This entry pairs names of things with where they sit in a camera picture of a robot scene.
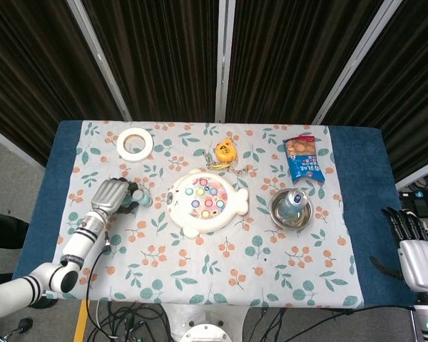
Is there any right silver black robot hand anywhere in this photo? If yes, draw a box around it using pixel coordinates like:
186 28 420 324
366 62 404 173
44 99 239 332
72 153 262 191
370 206 428 291

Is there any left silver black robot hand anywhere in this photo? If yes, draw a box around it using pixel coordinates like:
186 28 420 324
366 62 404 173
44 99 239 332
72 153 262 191
91 177 143 217

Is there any small teal cup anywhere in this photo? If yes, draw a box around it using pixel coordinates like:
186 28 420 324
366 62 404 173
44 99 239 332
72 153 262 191
133 190 153 208

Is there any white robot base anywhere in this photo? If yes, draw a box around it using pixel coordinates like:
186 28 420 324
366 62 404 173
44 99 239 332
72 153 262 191
163 302 250 342

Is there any white fish game toy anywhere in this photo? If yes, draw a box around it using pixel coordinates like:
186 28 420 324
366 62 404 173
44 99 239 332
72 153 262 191
165 168 250 239

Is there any white tape roll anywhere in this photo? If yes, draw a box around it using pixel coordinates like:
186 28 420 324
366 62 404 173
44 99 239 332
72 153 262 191
116 128 155 163

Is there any dark blue table cover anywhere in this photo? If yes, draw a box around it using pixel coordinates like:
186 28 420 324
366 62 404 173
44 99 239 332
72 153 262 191
12 120 417 309

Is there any black chair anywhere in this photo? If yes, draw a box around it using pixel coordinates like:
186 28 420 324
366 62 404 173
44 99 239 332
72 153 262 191
0 209 30 250

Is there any stainless steel bowl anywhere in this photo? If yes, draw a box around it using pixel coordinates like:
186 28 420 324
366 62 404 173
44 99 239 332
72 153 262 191
269 187 314 231

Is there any floral print tablecloth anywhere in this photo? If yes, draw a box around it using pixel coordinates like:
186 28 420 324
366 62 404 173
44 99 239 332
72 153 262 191
44 120 365 309

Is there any light blue drink can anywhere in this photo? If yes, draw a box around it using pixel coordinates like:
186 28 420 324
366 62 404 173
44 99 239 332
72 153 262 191
280 188 309 224

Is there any dark folding screen panel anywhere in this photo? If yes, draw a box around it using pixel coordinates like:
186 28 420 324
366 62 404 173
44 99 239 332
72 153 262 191
66 0 233 123
0 0 133 168
215 0 402 125
312 0 428 192

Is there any blue snack bag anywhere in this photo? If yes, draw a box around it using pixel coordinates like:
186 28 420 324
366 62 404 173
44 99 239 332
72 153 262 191
282 134 326 185

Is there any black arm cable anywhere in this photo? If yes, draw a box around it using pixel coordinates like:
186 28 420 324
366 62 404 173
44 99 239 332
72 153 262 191
85 230 112 321

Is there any black floor cable tangle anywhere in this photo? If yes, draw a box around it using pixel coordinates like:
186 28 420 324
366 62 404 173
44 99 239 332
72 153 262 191
85 302 417 342

